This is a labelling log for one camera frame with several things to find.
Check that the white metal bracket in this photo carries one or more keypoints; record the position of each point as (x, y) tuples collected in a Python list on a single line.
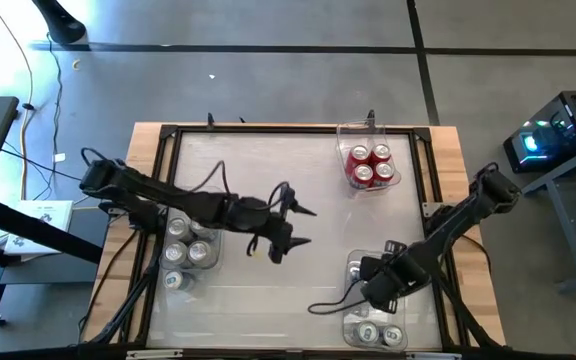
[(154, 354), (433, 356)]

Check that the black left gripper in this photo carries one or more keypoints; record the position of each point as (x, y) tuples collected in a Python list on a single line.
[(263, 220)]

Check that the black metal table frame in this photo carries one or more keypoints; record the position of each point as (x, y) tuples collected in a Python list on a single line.
[(293, 129)]

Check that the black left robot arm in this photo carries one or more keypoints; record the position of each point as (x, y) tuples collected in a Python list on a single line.
[(168, 192)]

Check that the white glossy board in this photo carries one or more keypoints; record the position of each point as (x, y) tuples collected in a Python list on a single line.
[(288, 165)]

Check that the white booklet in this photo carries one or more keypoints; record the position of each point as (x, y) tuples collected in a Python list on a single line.
[(43, 215)]

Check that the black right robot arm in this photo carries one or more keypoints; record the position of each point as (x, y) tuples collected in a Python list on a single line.
[(463, 215)]

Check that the small black clamp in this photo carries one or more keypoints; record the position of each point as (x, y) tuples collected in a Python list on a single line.
[(210, 120), (371, 117)]

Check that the black stand foot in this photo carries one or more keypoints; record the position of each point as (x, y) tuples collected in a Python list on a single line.
[(60, 22)]

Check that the grey metal stand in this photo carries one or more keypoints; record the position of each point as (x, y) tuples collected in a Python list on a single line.
[(560, 220)]

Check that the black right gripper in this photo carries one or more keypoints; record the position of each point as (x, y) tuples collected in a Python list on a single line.
[(390, 280)]

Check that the clear plastic bin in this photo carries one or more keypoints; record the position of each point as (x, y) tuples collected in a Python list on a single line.
[(363, 132), (353, 312), (219, 252)]

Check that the black lit computer case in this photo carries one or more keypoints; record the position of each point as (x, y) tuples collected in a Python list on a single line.
[(568, 125)]

